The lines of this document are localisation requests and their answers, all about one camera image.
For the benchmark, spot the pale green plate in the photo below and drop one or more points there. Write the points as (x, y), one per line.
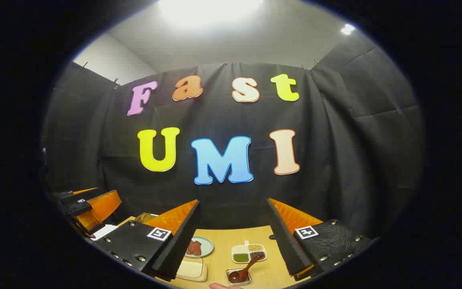
(207, 243)

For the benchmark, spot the white rice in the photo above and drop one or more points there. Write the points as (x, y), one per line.
(190, 269)

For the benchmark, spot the large ceiling light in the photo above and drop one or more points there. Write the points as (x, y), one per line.
(211, 10)

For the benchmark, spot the pile of green mung beans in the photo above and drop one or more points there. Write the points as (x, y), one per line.
(241, 257)

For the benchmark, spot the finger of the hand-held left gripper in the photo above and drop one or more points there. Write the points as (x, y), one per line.
(68, 196)
(78, 208)

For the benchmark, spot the pile of red beans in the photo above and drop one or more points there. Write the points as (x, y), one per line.
(260, 255)

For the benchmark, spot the white rice cooker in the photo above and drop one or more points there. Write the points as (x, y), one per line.
(102, 232)

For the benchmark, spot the brown bread slice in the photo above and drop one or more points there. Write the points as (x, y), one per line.
(146, 218)

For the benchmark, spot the pile of yellow soybeans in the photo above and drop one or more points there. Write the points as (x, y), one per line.
(256, 247)

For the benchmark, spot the red meat slice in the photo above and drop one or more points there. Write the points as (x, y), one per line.
(191, 249)
(197, 245)

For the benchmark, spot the white divided dish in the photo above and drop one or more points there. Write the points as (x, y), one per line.
(241, 249)

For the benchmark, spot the small ceiling light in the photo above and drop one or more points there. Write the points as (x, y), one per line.
(347, 29)

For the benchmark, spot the black backdrop cloth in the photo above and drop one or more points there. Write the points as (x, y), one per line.
(223, 116)

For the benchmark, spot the transparent plastic container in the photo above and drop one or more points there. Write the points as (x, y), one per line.
(191, 279)

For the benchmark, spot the brown wooden spoon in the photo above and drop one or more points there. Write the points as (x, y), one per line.
(237, 276)

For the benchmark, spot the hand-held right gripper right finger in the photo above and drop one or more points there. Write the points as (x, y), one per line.
(289, 249)

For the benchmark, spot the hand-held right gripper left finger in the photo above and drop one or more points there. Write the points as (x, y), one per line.
(181, 245)

